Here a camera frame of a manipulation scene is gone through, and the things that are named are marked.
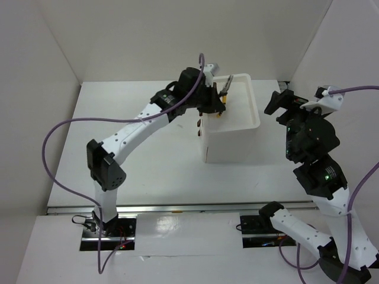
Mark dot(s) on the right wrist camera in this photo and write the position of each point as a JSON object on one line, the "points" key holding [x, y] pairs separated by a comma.
{"points": [[328, 99]]}

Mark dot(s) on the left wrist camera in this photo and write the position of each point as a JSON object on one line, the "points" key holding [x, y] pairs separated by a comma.
{"points": [[209, 71]]}

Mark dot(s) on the white drawer cabinet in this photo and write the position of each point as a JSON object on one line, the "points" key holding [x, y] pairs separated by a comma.
{"points": [[229, 139]]}

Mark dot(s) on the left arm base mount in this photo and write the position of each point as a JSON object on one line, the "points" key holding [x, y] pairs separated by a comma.
{"points": [[122, 234]]}

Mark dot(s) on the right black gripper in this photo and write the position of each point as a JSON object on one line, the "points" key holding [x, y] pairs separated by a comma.
{"points": [[290, 102]]}

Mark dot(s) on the yellow black pliers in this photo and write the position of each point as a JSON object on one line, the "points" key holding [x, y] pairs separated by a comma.
{"points": [[227, 86]]}

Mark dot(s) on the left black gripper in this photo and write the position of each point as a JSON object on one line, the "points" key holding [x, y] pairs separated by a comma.
{"points": [[214, 104]]}

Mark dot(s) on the front aluminium rail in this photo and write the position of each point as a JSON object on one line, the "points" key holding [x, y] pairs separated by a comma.
{"points": [[171, 208]]}

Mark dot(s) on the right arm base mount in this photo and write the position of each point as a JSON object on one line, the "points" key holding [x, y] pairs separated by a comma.
{"points": [[257, 234]]}

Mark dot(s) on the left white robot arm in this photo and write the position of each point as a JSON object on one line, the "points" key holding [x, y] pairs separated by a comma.
{"points": [[194, 89]]}

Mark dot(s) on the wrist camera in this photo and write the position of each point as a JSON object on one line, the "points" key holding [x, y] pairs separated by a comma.
{"points": [[209, 71], [328, 99]]}

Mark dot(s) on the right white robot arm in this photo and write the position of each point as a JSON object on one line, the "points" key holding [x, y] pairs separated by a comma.
{"points": [[346, 254]]}

